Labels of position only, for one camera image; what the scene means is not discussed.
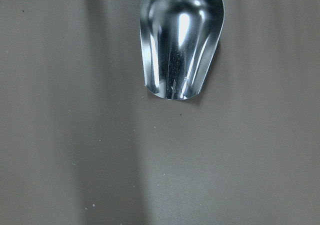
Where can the silver metal scoop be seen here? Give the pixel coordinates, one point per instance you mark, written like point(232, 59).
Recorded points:
point(179, 39)

